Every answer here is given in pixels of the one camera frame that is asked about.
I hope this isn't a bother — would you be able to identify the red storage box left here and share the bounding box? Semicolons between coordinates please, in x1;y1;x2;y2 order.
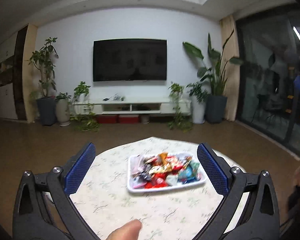
96;114;118;124

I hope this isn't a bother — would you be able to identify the white TV console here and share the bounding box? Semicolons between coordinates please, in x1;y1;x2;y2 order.
73;97;192;117

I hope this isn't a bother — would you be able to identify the trailing vine plant right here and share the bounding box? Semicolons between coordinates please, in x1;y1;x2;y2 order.
168;82;192;132

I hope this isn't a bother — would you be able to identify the white plastic tray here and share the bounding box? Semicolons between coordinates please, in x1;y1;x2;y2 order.
127;152;206;193

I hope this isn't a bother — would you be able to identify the small leafy plant white pot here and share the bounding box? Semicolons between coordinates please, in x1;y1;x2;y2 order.
186;82;209;124

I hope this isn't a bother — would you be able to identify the glass sliding door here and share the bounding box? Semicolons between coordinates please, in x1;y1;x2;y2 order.
236;4;300;155

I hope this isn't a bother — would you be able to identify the gold red pie packet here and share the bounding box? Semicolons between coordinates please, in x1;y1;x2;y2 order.
148;163;173;174

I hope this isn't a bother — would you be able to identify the tall tree plant dark pot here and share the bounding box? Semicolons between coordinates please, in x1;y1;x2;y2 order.
29;37;59;126

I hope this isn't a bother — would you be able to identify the panda snack bag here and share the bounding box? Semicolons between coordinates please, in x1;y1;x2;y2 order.
178;160;201;184

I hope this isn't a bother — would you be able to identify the pink lollipop snack bag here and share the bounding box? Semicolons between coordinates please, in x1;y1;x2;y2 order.
130;155;146;189

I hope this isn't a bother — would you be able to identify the red storage box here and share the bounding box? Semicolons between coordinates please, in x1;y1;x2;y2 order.
118;114;139;124
96;114;118;124

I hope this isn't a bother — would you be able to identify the person's left hand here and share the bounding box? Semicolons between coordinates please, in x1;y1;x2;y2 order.
106;219;142;240

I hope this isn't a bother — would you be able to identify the wall-mounted black television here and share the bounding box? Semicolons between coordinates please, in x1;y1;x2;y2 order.
93;38;167;82

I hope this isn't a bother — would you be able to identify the tall bird-of-paradise plant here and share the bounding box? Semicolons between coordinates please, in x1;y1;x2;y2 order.
197;36;244;124

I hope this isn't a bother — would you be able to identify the white red ice-cream style packet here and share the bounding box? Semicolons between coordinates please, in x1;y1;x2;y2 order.
165;174;178;186

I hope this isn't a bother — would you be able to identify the small white pot under console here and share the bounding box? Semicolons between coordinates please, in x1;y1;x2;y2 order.
140;114;150;124

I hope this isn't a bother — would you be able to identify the red storage box right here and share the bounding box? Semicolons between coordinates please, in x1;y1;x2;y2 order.
118;114;139;124

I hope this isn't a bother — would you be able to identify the trailing vine plant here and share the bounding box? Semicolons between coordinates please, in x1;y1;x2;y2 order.
70;81;100;132
168;82;192;132

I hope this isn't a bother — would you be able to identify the red chocolate snack bag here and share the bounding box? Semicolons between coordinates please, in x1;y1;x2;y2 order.
144;173;168;189

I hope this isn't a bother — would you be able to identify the small plant beige pot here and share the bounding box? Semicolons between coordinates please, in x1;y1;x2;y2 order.
56;93;71;127

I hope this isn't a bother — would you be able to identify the beige curtain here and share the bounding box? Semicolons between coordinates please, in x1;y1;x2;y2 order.
220;15;240;121

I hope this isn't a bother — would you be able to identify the red heart pattern packet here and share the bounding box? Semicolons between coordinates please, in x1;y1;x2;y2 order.
165;155;192;172

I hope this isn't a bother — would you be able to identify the black cookie snack bag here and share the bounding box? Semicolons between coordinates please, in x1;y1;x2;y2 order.
132;164;152;183

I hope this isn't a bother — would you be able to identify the orange snack packet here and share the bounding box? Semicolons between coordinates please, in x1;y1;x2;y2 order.
158;152;168;166

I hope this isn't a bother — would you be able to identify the trailing vine plant left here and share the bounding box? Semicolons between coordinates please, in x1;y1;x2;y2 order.
70;81;100;132

